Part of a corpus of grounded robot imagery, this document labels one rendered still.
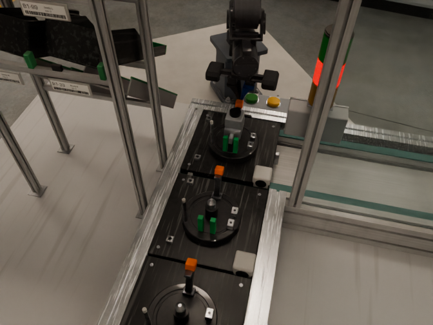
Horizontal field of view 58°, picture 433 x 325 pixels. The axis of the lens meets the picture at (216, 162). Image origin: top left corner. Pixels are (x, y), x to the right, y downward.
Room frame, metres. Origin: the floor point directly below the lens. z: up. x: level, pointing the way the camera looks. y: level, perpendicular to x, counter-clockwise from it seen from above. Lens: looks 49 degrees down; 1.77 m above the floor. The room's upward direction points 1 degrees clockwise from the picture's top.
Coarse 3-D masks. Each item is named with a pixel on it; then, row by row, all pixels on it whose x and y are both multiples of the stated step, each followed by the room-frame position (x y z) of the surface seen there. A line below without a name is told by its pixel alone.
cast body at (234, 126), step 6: (234, 108) 0.77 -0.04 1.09; (228, 114) 0.76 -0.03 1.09; (234, 114) 0.75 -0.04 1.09; (240, 114) 0.76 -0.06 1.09; (228, 120) 0.74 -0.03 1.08; (234, 120) 0.74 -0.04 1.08; (240, 120) 0.74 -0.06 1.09; (228, 126) 0.74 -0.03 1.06; (234, 126) 0.74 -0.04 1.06; (240, 126) 0.74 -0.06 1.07; (228, 132) 0.74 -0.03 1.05; (234, 132) 0.73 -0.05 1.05; (240, 132) 0.73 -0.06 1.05
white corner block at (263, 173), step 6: (258, 168) 0.66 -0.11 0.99; (264, 168) 0.66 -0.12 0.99; (270, 168) 0.66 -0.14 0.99; (258, 174) 0.64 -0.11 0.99; (264, 174) 0.64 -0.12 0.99; (270, 174) 0.64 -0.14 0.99; (258, 180) 0.63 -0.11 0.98; (264, 180) 0.63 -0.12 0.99; (270, 180) 0.63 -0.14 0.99; (258, 186) 0.63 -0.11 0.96; (264, 186) 0.62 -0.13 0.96
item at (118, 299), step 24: (192, 120) 0.88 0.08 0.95; (168, 168) 0.68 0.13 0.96; (168, 192) 0.60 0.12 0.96; (144, 216) 0.53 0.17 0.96; (264, 216) 0.53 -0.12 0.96; (144, 240) 0.46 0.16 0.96; (264, 240) 0.47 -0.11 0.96; (264, 264) 0.41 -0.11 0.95; (120, 288) 0.35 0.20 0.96; (264, 288) 0.35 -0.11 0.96; (120, 312) 0.30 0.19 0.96; (264, 312) 0.30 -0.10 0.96
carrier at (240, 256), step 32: (192, 192) 0.60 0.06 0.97; (224, 192) 0.60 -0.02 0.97; (256, 192) 0.60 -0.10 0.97; (160, 224) 0.50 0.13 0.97; (192, 224) 0.49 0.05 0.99; (224, 224) 0.49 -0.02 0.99; (256, 224) 0.50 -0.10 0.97; (160, 256) 0.42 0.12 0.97; (192, 256) 0.42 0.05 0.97; (224, 256) 0.42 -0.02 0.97
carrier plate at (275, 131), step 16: (208, 112) 0.90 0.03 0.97; (208, 128) 0.83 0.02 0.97; (256, 128) 0.83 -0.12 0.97; (272, 128) 0.83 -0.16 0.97; (192, 144) 0.76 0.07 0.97; (272, 144) 0.77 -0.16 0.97; (192, 160) 0.70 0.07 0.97; (208, 160) 0.71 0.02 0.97; (256, 160) 0.71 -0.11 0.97; (272, 160) 0.71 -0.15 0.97; (208, 176) 0.66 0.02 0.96; (224, 176) 0.65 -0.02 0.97; (240, 176) 0.65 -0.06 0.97
